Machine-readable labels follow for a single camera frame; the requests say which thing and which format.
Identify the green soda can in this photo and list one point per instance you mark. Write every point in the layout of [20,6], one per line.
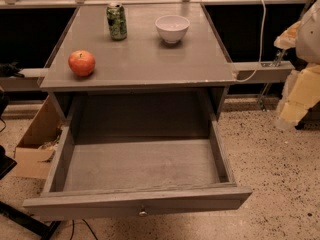
[116,21]

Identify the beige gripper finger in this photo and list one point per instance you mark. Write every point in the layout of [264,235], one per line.
[300,93]
[287,39]

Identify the black stand base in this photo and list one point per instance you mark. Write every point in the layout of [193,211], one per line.
[45,232]

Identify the white bowl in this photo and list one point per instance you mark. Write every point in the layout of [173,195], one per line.
[172,28]

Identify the red apple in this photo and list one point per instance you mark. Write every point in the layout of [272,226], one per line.
[81,63]

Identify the grey cabinet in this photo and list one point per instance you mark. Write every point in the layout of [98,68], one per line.
[142,86]

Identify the open grey top drawer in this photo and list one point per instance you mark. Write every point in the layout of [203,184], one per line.
[161,176]

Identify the cardboard box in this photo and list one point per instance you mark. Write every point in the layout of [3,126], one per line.
[36,148]

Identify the metal drawer knob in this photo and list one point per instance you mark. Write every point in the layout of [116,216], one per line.
[143,213]

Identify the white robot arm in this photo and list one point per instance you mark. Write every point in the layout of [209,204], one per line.
[308,36]

